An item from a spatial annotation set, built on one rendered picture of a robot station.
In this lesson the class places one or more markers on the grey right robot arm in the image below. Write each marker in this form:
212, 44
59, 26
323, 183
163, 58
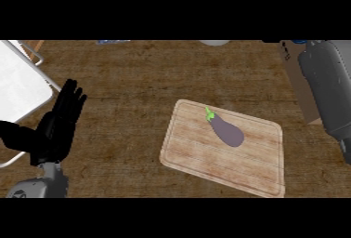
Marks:
328, 93

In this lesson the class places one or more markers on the blue flat object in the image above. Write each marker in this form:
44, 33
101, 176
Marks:
112, 41

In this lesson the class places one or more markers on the brown cardboard box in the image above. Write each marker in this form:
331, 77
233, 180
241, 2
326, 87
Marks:
299, 83

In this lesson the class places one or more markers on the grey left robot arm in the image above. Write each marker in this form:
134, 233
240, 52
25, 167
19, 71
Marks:
41, 185

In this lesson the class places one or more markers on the purple eggplant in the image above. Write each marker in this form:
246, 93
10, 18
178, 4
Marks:
225, 129

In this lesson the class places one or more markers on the wooden cutting board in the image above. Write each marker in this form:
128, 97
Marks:
228, 148

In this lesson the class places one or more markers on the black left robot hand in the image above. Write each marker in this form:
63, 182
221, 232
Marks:
56, 127

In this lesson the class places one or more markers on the white round object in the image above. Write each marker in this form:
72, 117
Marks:
213, 42

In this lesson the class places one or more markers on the white appliance with metal frame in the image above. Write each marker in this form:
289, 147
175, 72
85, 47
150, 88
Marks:
17, 89

